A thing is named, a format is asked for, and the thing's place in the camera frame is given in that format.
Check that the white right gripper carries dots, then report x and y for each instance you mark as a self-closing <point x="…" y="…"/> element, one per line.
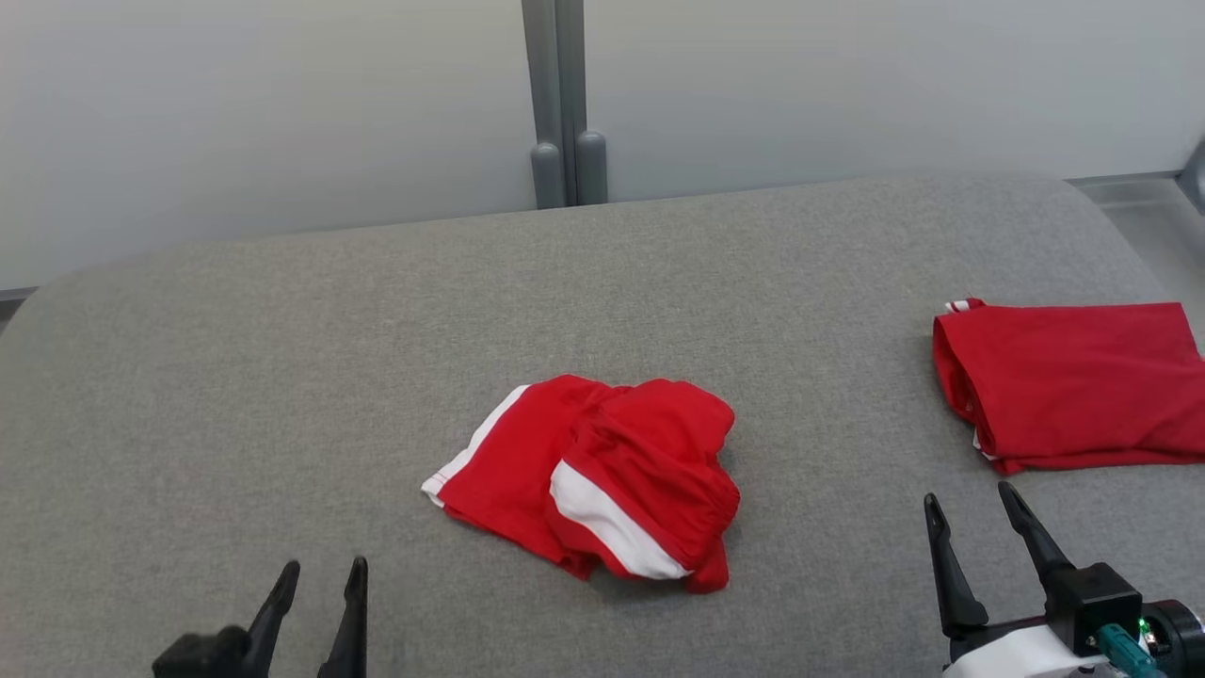
<point x="1017" y="654"/>

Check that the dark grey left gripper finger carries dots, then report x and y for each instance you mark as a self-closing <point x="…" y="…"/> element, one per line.
<point x="350" y="631"/>
<point x="278" y="612"/>

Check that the red white basketball jersey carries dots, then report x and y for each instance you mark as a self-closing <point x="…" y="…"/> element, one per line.
<point x="1073" y="386"/>

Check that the red shorts with white stripe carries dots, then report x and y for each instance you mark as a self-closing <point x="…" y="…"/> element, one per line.
<point x="650" y="452"/>

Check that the grey fabric sofa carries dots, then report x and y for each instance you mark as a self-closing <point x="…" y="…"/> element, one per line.
<point x="282" y="377"/>

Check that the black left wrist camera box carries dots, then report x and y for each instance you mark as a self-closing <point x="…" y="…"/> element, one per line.
<point x="202" y="654"/>

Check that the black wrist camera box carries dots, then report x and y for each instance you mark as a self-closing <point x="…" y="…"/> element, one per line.
<point x="1092" y="603"/>
<point x="202" y="654"/>

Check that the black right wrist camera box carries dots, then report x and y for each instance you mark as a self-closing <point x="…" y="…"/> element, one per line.
<point x="1092" y="603"/>

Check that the grey partition post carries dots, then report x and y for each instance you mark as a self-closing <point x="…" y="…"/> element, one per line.
<point x="565" y="104"/>

